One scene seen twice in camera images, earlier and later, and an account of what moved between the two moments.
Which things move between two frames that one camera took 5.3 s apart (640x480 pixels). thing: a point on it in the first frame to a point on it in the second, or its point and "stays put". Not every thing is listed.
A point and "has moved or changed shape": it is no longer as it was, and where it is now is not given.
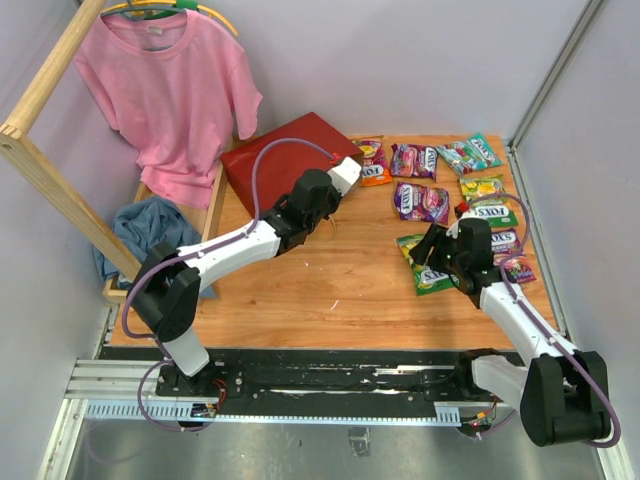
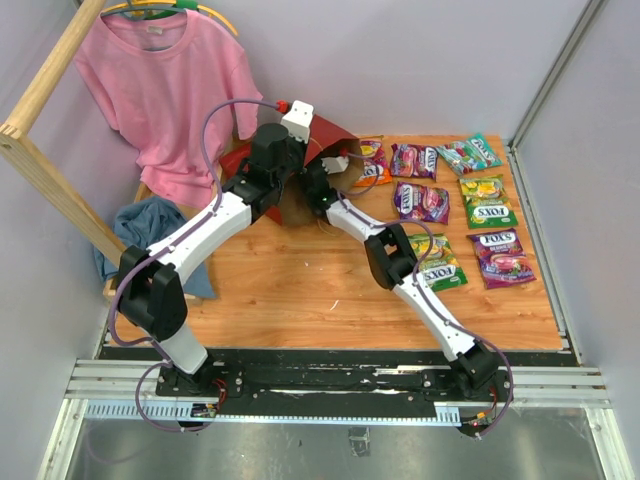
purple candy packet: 422,203 stays put
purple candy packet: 409,160 stays put
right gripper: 434,237 to 323,166
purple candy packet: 507,251 stays put
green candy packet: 488,200 stays put
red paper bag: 279,165 has moved or changed shape
